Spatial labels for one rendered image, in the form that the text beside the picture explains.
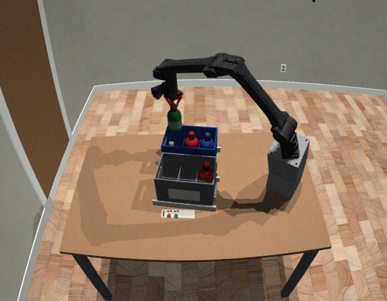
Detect white paper pick list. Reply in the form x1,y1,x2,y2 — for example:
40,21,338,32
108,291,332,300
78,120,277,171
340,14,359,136
161,209,194,218

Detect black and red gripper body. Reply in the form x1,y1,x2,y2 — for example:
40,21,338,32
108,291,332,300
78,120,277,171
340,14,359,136
164,82,183,100

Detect dark grey crate with dividers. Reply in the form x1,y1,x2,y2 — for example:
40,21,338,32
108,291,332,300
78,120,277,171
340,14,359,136
154,152,218,206

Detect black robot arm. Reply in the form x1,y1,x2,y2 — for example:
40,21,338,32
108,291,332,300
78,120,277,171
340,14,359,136
151,53,300,159

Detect blue crate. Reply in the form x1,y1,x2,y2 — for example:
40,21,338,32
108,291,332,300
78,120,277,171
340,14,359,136
161,125,218,157

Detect green bottle with pale green label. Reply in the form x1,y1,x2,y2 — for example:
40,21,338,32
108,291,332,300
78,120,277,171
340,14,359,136
167,105,183,132

